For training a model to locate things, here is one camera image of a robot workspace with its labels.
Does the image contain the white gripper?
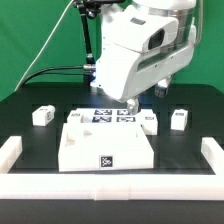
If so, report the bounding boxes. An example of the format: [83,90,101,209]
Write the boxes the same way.
[95,6,195,115]

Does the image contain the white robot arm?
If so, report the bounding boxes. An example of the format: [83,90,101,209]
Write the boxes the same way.
[91,0,196,114]

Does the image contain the white U-shaped obstacle fence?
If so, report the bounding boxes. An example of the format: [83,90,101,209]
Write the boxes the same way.
[0,137,224,201]

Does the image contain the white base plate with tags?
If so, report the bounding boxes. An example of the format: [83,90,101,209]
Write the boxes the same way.
[67,108,158,135]

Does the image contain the black camera stand pole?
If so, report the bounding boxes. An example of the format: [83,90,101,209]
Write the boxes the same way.
[73,0,125,71]

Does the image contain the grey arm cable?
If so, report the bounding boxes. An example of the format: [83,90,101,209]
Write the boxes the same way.
[193,0,204,47]

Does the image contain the black cable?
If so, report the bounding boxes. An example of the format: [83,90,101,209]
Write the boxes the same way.
[20,65,95,88]

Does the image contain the white cable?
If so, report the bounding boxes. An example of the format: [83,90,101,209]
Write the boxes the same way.
[14,0,75,92]

